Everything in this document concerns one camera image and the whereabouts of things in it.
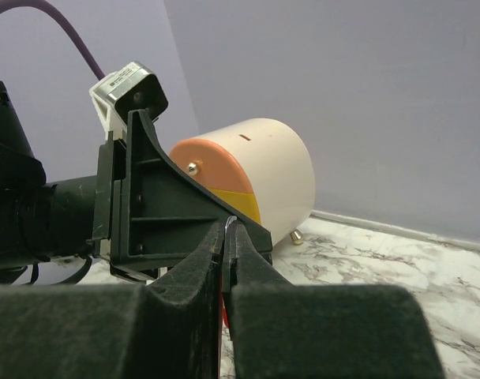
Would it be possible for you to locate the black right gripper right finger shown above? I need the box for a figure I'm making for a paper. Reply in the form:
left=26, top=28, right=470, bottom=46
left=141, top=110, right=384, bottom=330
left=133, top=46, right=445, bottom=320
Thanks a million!
left=228, top=223, right=444, bottom=378

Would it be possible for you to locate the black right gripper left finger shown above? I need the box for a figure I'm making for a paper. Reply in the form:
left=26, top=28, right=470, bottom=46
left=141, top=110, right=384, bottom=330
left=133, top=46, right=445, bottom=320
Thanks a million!
left=0, top=223, right=224, bottom=378

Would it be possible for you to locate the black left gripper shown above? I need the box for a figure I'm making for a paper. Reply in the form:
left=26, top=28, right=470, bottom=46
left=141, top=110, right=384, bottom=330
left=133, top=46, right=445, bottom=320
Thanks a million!
left=91, top=110, right=272, bottom=282

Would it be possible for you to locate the pink strap keyring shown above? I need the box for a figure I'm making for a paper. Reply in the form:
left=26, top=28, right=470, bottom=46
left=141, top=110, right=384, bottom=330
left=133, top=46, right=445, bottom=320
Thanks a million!
left=221, top=216, right=237, bottom=328

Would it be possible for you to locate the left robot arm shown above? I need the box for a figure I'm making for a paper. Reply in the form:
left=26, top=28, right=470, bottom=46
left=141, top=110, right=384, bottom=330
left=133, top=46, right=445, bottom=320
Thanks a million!
left=0, top=75, right=272, bottom=284

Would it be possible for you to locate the round cream drawer cabinet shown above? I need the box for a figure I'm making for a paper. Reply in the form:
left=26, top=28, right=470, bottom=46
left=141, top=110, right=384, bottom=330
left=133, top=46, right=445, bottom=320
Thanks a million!
left=170, top=118, right=316, bottom=244

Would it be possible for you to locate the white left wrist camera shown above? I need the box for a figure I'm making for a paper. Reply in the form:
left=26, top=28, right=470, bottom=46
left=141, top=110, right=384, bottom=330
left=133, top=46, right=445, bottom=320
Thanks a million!
left=88, top=61, right=168, bottom=140

